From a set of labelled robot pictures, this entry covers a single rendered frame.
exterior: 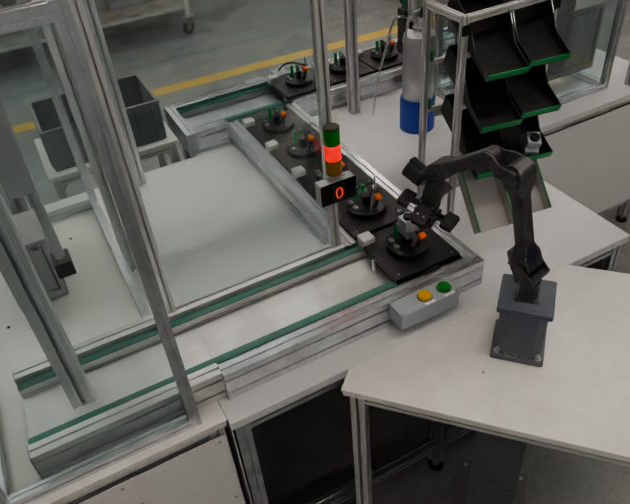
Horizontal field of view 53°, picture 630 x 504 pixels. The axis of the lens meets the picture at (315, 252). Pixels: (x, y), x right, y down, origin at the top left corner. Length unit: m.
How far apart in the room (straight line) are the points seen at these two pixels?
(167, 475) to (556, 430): 1.04
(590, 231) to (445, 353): 0.79
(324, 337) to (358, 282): 0.27
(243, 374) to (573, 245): 1.22
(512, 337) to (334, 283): 0.57
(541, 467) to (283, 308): 1.30
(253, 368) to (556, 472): 1.42
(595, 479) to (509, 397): 1.01
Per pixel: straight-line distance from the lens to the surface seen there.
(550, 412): 1.83
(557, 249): 2.31
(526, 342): 1.86
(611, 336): 2.06
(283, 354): 1.81
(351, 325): 1.88
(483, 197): 2.15
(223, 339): 1.92
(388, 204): 2.27
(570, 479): 2.76
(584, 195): 3.54
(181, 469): 1.89
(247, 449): 1.93
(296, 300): 1.99
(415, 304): 1.90
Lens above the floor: 2.29
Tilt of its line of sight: 40 degrees down
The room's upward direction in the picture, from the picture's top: 6 degrees counter-clockwise
